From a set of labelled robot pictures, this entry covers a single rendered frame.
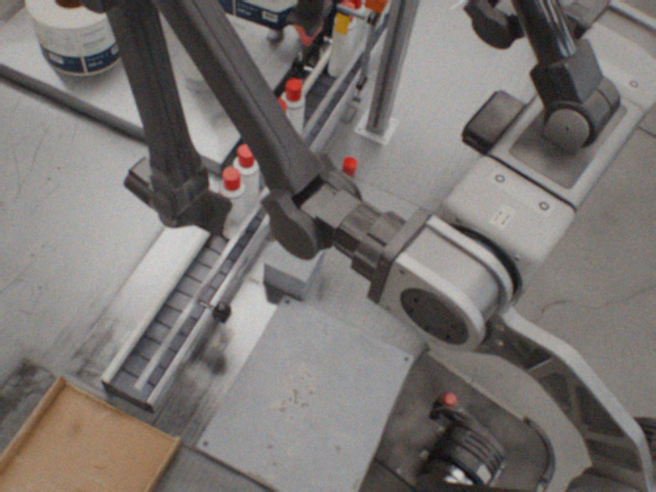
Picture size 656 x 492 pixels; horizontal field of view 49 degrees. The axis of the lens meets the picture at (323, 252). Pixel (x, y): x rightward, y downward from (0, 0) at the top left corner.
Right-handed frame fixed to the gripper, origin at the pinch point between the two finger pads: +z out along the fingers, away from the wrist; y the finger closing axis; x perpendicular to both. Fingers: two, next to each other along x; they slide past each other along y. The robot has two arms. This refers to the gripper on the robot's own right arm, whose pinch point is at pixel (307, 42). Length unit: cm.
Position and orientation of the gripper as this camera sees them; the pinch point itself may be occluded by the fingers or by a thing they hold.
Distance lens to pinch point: 172.3
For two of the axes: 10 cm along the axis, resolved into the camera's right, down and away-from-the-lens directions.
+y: -4.4, 7.5, -4.9
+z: -0.9, 5.1, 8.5
